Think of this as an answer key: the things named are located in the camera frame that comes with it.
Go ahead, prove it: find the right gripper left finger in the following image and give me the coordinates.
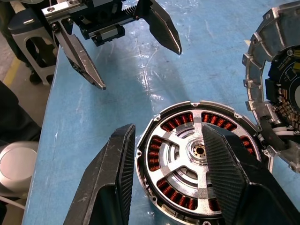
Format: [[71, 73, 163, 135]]
[[62, 123, 136, 225]]

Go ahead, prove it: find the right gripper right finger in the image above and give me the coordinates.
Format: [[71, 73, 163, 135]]
[[201, 124, 300, 225]]

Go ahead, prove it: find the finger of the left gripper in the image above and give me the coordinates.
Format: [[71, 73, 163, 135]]
[[135, 0, 183, 56], [52, 18, 107, 91]]

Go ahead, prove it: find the motor stator with copper windings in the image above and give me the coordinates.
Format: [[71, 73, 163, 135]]
[[135, 100, 275, 222]]

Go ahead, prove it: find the spoked silver motor rotor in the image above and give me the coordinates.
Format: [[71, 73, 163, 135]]
[[146, 110, 261, 213]]

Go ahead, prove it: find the toothed metal gear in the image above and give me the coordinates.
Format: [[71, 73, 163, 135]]
[[242, 0, 300, 174]]

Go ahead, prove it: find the blue table cover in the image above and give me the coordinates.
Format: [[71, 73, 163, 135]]
[[22, 0, 300, 225]]

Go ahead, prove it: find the white round object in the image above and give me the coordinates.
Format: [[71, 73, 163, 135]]
[[0, 140, 39, 199]]

